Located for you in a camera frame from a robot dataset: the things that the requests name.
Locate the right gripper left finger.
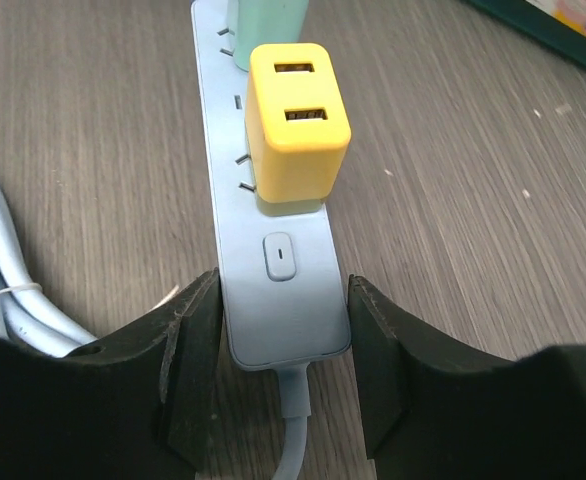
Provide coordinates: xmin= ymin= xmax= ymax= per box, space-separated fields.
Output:
xmin=0 ymin=270 xmax=222 ymax=479

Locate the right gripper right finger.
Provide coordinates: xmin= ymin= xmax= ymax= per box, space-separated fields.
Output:
xmin=348 ymin=276 xmax=586 ymax=479

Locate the light blue power strip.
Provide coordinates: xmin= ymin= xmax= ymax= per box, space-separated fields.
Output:
xmin=191 ymin=1 xmax=351 ymax=371

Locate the small yellow usb charger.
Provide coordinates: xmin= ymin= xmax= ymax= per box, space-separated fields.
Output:
xmin=245 ymin=43 xmax=351 ymax=216

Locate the small teal charger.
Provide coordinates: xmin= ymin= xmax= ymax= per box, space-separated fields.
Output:
xmin=226 ymin=0 xmax=309 ymax=71

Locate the green patterned box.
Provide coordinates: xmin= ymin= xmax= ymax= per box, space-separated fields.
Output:
xmin=467 ymin=1 xmax=586 ymax=69

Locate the light blue power cord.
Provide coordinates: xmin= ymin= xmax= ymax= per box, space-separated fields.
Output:
xmin=0 ymin=159 xmax=310 ymax=480

